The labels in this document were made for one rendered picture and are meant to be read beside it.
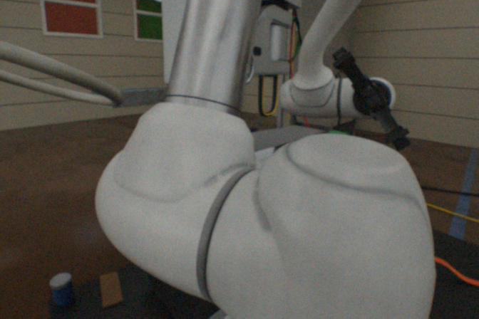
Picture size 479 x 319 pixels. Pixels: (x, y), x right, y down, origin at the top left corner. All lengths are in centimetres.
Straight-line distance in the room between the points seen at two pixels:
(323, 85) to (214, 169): 48
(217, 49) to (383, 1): 611
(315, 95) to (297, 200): 53
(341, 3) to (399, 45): 558
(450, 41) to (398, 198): 586
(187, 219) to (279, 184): 10
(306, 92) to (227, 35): 40
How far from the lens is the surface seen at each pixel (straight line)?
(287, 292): 24
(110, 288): 182
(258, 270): 24
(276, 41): 169
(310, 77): 71
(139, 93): 93
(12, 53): 60
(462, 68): 600
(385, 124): 54
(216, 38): 35
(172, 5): 120
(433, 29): 611
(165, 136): 30
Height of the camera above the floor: 119
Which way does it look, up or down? 14 degrees down
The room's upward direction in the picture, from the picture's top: 1 degrees clockwise
